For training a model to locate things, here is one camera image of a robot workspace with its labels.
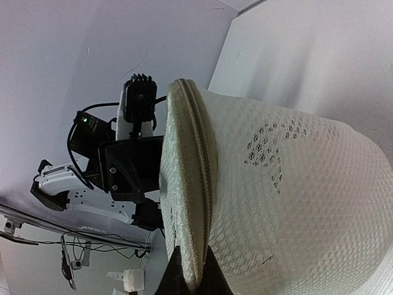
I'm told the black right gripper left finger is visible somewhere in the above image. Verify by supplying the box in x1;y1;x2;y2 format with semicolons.
157;246;188;295

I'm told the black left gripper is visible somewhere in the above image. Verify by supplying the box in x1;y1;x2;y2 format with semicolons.
68;112;163;231

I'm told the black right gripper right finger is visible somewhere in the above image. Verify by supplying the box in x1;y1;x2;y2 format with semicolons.
196;246;234;295

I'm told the white mesh laundry bag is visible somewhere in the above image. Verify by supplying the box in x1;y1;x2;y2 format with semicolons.
159;79;392;294

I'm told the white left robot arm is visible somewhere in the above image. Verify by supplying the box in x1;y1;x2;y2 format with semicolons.
30;111;163;231

